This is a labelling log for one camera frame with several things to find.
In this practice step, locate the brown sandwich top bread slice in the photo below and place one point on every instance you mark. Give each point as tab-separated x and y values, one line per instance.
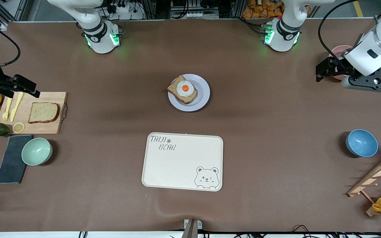
43	113

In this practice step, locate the lavender round plate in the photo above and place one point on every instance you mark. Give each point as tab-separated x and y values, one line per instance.
202	99

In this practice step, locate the fried egg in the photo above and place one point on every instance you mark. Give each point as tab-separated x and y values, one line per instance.
185	88

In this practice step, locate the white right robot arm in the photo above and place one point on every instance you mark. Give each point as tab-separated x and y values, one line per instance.
98	36

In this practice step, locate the pink bowl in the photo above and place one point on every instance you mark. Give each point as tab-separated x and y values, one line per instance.
336	53

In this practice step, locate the yellow plastic knife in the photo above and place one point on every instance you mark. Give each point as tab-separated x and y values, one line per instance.
16	107

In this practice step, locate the yellow plastic fork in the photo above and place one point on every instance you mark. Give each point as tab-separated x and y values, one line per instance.
7	110

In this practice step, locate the lemon slice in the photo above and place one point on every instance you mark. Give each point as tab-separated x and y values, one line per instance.
18	127

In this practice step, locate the wooden cutting board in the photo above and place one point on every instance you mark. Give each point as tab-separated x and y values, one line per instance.
45	129

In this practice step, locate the mint green bowl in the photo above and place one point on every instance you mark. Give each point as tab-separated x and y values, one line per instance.
36	152

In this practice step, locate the dark grey cloth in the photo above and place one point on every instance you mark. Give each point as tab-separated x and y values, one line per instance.
12	162

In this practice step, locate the blue bowl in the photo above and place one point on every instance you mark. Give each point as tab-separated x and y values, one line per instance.
361	143

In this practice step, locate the orange packaged goods pile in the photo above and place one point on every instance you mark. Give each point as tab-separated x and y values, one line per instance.
263	10

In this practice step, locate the wooden rack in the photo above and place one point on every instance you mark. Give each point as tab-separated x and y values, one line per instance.
372	180

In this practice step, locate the white power strip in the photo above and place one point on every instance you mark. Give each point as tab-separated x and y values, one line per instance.
200	15
121	8

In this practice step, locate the cream tray with bear print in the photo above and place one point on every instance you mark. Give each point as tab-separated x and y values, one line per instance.
177	165

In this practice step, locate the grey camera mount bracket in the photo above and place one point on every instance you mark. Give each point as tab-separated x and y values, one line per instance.
192	228

